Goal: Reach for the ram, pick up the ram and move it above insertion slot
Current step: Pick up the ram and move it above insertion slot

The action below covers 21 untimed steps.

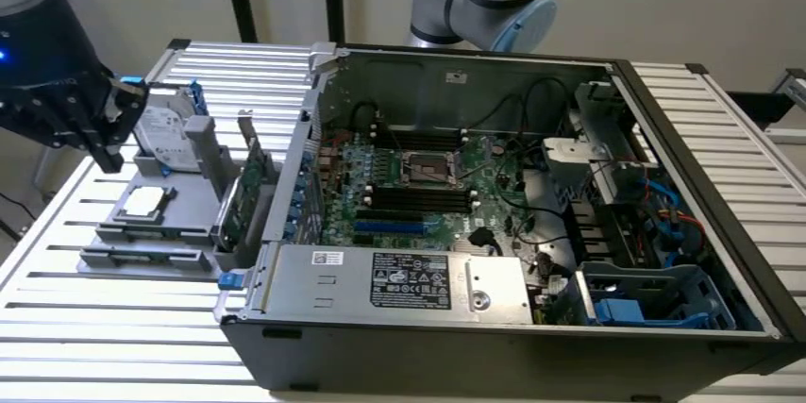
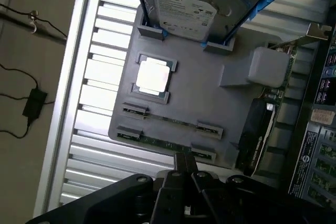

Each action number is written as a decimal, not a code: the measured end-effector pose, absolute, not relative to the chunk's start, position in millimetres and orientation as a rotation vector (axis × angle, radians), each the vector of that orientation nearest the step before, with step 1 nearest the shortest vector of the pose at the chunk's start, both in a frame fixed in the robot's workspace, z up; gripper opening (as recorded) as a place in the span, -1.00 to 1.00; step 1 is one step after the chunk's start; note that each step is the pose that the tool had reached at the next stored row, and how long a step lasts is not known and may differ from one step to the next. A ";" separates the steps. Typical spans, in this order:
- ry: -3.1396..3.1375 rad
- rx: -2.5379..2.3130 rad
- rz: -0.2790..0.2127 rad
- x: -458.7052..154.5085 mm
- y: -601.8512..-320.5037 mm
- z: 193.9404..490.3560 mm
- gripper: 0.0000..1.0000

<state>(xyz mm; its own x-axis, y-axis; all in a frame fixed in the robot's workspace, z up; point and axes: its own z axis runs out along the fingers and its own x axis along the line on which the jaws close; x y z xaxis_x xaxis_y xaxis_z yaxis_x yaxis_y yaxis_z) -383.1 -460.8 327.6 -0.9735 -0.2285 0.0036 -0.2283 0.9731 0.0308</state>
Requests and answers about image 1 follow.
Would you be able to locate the aluminium frame profile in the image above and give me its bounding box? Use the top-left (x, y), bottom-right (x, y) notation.
top-left (763, 67), bottom-right (806, 145)

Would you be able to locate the blue case latch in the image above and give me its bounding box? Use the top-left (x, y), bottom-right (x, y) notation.
top-left (216, 269), bottom-right (247, 292)

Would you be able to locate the green graphics card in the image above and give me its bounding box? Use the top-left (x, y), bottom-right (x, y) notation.
top-left (211, 109), bottom-right (280, 254)

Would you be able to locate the thin black floor cable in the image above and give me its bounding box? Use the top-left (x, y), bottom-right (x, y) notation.
top-left (0, 190), bottom-right (33, 244)

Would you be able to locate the long black looped wire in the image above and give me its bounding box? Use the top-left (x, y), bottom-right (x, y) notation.
top-left (490, 76), bottom-right (575, 141)

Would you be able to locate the metal disk bay cage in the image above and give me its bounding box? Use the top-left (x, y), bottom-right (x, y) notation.
top-left (570, 81), bottom-right (663, 207)

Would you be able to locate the CPU socket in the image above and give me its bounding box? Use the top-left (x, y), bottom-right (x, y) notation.
top-left (392, 149), bottom-right (471, 185)

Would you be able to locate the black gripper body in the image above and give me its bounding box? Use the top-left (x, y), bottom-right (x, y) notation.
top-left (0, 0), bottom-right (122, 150)

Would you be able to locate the silver power supply unit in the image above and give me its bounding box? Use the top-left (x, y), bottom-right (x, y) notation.
top-left (248, 244), bottom-right (538, 327)

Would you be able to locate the short black looped wire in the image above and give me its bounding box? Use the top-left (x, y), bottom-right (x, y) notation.
top-left (348, 100), bottom-right (380, 128)

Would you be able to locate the grey parts rack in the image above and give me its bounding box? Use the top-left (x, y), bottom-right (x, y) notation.
top-left (75, 114), bottom-right (280, 282)

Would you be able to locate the blue expansion slot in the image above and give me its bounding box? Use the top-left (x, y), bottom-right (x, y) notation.
top-left (354, 221), bottom-right (426, 238)

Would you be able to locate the black bracket plate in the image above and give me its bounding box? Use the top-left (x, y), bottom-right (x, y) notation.
top-left (723, 90), bottom-right (798, 131)

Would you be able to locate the blue data wire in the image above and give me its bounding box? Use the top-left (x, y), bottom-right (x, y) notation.
top-left (635, 176), bottom-right (686, 254)

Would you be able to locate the open black PC case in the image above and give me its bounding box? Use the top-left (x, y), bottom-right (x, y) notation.
top-left (216, 42), bottom-right (806, 391)

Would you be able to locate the black RAM slot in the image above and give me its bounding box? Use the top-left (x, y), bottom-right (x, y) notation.
top-left (370, 184), bottom-right (475, 193)
top-left (363, 203), bottom-right (475, 214)
top-left (374, 137), bottom-right (465, 145)
top-left (366, 196), bottom-right (475, 206)
top-left (374, 126), bottom-right (465, 135)
top-left (372, 142), bottom-right (465, 152)
top-left (368, 190), bottom-right (475, 199)
top-left (374, 131), bottom-right (465, 141)

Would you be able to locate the blue plastic disk caddy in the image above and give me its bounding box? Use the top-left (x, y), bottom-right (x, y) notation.
top-left (574, 260), bottom-right (739, 331)

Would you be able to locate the hard disk with blue rails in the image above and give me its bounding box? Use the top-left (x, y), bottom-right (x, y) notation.
top-left (123, 75), bottom-right (208, 172)

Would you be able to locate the silver CPU chip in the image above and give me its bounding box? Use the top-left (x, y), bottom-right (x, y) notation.
top-left (122, 187), bottom-right (172, 221)

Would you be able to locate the green motherboard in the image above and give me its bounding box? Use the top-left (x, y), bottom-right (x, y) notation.
top-left (311, 131), bottom-right (550, 254)

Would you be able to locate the red data wire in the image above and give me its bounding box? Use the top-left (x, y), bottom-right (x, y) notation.
top-left (669, 212), bottom-right (707, 254)

